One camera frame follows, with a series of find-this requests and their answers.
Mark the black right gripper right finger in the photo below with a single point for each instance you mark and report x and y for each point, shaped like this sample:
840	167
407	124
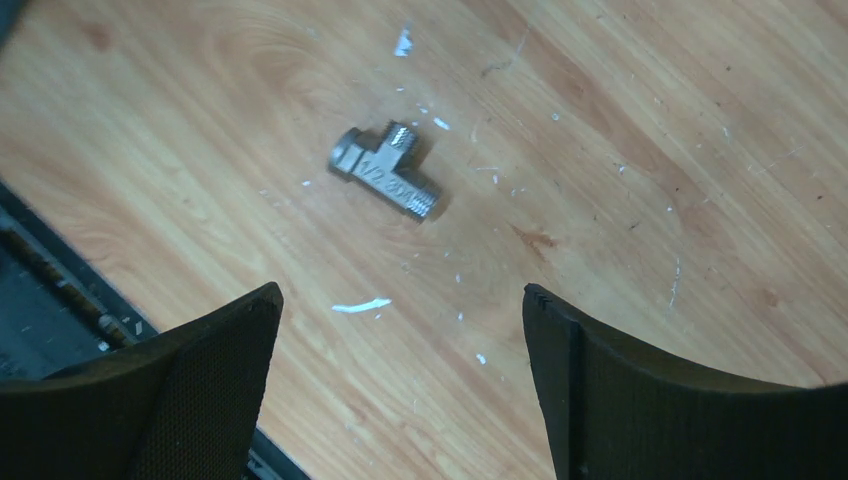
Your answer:
616	407

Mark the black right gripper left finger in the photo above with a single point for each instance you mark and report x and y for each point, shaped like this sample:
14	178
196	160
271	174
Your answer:
181	405

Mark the metal tee pipe fitting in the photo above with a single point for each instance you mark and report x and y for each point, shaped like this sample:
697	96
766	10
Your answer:
385	163

